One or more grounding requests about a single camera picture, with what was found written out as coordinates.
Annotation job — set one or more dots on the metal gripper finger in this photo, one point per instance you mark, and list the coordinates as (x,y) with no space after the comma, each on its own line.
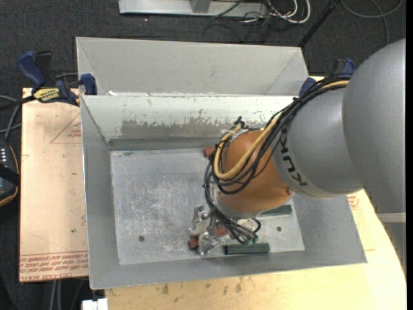
(198,221)
(208,244)

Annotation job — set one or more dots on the red-brown flat block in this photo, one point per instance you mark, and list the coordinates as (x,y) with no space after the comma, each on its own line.
(193,243)
(208,152)

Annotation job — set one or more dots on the dark green flat block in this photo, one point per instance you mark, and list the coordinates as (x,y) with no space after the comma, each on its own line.
(246,249)
(280,210)

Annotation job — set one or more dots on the grey metal bin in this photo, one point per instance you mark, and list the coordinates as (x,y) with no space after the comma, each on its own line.
(155,199)

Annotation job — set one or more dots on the brown cardboard board, red print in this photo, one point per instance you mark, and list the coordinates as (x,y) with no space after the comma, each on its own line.
(51,179)

